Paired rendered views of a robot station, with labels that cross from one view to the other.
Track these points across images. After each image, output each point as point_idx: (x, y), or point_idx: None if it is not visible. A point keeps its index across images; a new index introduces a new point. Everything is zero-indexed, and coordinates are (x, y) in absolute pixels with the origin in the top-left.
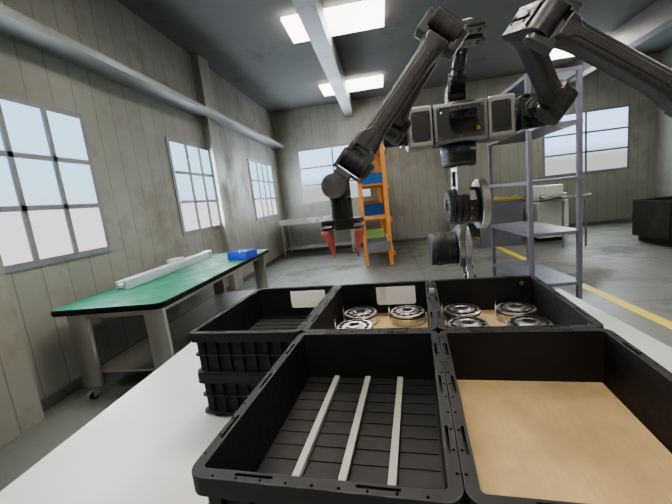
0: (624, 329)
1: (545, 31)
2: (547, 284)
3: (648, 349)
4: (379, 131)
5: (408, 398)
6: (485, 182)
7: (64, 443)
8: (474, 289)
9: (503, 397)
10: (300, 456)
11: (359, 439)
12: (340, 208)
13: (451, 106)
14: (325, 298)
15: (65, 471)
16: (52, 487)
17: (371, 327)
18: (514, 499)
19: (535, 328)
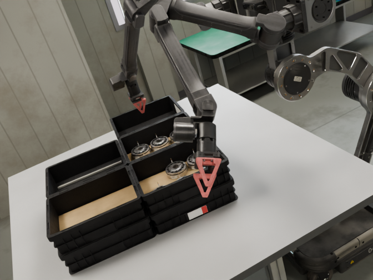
0: (301, 228)
1: (152, 31)
2: (206, 169)
3: (267, 241)
4: (125, 61)
5: None
6: (282, 65)
7: (97, 138)
8: None
9: (124, 198)
10: (79, 178)
11: None
12: (128, 90)
13: None
14: (159, 120)
15: (89, 148)
16: (84, 151)
17: (160, 146)
18: (48, 202)
19: (135, 183)
